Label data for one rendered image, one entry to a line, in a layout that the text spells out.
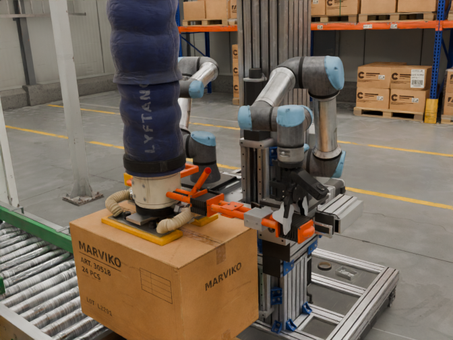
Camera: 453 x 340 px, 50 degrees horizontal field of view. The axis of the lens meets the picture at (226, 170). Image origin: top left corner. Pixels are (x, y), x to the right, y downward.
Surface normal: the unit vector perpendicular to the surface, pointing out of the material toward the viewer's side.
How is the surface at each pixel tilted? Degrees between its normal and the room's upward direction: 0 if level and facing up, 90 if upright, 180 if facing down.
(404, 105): 92
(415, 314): 0
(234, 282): 90
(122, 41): 75
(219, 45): 90
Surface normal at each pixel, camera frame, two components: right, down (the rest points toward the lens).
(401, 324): -0.04, -0.95
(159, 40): 0.49, -0.03
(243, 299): 0.76, 0.17
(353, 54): -0.59, 0.26
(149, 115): 0.15, -0.05
